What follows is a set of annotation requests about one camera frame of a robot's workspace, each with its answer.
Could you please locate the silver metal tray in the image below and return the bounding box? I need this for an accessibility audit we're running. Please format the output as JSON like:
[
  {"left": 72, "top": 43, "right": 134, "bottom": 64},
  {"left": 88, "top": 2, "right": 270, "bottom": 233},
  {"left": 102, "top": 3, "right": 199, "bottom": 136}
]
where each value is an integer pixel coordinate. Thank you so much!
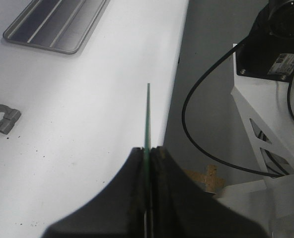
[{"left": 3, "top": 0, "right": 109, "bottom": 55}]

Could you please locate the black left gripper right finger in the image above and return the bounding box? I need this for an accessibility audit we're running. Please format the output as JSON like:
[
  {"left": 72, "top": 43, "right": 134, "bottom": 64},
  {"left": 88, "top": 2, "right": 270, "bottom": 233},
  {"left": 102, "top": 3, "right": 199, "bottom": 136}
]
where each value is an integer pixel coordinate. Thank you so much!
[{"left": 150, "top": 147, "right": 264, "bottom": 238}]

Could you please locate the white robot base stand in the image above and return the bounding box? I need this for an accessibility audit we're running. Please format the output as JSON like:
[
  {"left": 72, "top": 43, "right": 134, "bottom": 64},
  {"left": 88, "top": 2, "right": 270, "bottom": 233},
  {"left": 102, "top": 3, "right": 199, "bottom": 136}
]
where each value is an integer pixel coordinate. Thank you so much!
[{"left": 217, "top": 53, "right": 294, "bottom": 238}]

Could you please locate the grey metal clamp block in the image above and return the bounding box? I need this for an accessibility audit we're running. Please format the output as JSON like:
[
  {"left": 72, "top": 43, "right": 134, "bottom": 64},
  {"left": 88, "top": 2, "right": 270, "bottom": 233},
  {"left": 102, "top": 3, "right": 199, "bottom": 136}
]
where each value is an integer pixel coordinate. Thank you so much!
[{"left": 0, "top": 104, "right": 21, "bottom": 135}]

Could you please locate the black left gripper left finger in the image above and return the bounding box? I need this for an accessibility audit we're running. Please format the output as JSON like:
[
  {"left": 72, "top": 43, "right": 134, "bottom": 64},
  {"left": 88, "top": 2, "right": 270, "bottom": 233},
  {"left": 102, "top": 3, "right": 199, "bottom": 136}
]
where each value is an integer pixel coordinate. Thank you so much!
[{"left": 43, "top": 148, "right": 146, "bottom": 238}]

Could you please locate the black cable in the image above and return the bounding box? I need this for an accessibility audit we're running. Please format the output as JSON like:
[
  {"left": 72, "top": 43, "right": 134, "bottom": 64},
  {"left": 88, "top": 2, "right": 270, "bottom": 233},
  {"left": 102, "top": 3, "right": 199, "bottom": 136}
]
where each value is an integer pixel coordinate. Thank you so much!
[{"left": 181, "top": 44, "right": 294, "bottom": 179}]

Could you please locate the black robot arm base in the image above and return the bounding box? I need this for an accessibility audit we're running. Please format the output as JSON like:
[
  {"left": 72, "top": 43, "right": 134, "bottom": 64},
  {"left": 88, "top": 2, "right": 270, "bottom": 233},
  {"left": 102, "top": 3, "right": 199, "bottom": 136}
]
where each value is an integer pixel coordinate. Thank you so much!
[{"left": 236, "top": 0, "right": 294, "bottom": 82}]

